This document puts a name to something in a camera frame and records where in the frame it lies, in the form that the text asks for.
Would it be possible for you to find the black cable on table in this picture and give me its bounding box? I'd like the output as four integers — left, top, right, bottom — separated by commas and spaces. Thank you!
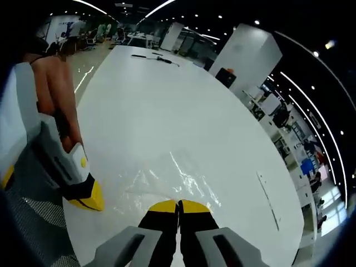
151, 51, 181, 68

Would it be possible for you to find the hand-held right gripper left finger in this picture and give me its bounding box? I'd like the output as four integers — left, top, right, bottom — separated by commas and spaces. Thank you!
91, 199, 179, 267

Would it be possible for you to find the blue storage bin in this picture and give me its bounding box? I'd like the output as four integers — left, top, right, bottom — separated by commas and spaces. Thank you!
300, 157, 315, 176

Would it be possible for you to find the grey mesh chair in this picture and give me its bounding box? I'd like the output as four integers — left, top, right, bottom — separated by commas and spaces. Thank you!
4, 190, 80, 267

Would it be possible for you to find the crinkled clear food packaging bag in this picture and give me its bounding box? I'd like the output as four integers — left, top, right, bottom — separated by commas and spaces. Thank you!
118, 149, 224, 216

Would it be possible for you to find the person's left hand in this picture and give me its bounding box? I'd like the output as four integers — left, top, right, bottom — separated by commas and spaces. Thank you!
29, 52, 83, 152

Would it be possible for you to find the black box with orange top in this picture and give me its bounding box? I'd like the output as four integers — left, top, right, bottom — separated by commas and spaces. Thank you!
215, 67, 238, 90

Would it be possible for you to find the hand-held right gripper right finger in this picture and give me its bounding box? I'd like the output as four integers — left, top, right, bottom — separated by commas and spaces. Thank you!
179, 199, 270, 267

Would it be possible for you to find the white square pillar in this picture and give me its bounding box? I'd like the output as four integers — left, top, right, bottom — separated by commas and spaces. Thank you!
207, 23, 284, 97

